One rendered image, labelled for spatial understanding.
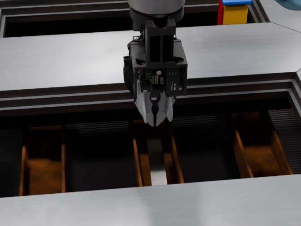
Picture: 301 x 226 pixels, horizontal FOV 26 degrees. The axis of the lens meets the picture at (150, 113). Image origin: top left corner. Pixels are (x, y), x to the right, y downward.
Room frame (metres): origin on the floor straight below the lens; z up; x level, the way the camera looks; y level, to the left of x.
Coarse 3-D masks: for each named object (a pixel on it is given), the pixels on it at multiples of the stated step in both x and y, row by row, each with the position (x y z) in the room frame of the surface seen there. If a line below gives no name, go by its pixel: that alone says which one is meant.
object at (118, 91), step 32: (32, 0) 1.26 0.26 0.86; (64, 0) 1.27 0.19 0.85; (96, 0) 1.28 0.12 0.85; (192, 0) 1.30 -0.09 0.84; (256, 0) 1.28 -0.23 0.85; (0, 32) 1.18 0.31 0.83; (0, 96) 0.93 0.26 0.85; (32, 96) 0.93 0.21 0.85; (64, 96) 0.93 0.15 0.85; (96, 96) 0.94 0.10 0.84; (128, 96) 0.94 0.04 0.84; (192, 96) 0.95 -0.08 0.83; (224, 96) 0.96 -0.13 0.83; (256, 96) 0.96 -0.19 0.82; (288, 96) 0.96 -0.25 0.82
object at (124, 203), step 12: (84, 192) 0.67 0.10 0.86; (96, 192) 0.67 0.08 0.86; (108, 192) 0.67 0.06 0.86; (120, 192) 0.67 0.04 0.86; (132, 192) 0.67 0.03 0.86; (84, 204) 0.65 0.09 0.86; (96, 204) 0.65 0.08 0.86; (108, 204) 0.65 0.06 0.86; (120, 204) 0.65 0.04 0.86; (132, 204) 0.65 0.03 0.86; (96, 216) 0.63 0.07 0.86; (108, 216) 0.63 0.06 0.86; (120, 216) 0.63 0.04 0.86; (132, 216) 0.63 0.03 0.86
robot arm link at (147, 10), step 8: (128, 0) 0.75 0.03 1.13; (136, 0) 0.73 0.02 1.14; (144, 0) 0.72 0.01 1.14; (152, 0) 0.72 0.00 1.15; (160, 0) 0.72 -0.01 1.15; (168, 0) 0.72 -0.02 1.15; (176, 0) 0.73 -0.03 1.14; (184, 0) 0.75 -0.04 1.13; (136, 8) 0.73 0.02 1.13; (144, 8) 0.72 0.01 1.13; (152, 8) 0.72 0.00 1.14; (160, 8) 0.72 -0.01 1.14; (168, 8) 0.72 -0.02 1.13; (176, 8) 0.73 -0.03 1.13; (152, 16) 0.73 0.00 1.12; (160, 16) 0.73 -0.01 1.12
